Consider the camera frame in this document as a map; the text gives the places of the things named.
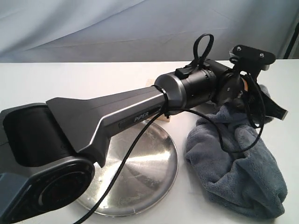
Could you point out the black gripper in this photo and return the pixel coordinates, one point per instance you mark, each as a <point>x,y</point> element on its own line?
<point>252,103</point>

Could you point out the grey-blue fleece towel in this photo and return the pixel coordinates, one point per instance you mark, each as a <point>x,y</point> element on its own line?
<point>235,167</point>

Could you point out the light wooden cube block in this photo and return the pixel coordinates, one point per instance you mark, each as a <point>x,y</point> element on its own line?
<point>150,82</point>

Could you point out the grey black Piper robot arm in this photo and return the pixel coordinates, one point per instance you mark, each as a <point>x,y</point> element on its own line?
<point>48,151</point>

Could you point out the black stand pole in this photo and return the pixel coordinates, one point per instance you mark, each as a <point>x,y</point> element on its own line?
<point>290,48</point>

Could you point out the round stainless steel plate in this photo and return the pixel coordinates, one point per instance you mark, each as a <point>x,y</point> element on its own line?
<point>147,176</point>

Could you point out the blue-grey backdrop curtain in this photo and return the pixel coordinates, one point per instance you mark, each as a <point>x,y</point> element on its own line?
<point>50,31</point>

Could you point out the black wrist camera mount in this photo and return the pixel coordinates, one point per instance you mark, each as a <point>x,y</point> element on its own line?
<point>251,58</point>

